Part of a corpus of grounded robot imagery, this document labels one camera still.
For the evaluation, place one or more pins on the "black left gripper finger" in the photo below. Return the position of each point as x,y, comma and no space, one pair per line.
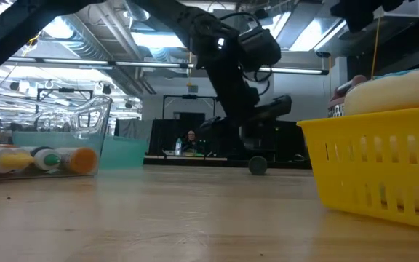
216,122
273,108

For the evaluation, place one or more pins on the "black cylinder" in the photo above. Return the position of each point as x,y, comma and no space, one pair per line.
257,166

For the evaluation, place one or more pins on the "clear plastic container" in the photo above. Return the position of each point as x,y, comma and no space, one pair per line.
96,120

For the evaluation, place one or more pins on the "toy donut blue frosting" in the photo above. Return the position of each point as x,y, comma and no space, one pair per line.
395,94

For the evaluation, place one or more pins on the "yellow paint bottle white cap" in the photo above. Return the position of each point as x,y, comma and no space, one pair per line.
82,161
13,161

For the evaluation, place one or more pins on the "green paint bottle white cap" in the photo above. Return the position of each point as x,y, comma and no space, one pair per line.
51,160

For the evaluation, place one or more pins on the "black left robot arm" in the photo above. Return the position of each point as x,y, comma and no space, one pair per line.
195,29

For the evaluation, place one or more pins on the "person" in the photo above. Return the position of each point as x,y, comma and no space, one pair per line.
191,140

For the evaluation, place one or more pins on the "long ceiling light bar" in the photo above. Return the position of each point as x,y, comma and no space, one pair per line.
293,71
86,62

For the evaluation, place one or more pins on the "clear water bottle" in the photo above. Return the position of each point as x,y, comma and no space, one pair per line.
178,147

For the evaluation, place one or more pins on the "teal plastic tray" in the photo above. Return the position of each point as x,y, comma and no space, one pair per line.
126,153

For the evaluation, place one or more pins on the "yellow plastic slotted basket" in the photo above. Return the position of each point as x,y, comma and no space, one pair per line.
377,120

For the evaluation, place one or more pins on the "black aluminium table frame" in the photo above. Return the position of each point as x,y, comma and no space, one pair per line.
202,163

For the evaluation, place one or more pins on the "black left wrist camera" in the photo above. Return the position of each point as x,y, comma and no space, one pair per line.
260,49

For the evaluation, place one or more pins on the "silver ventilation duct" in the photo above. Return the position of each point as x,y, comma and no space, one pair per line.
136,11

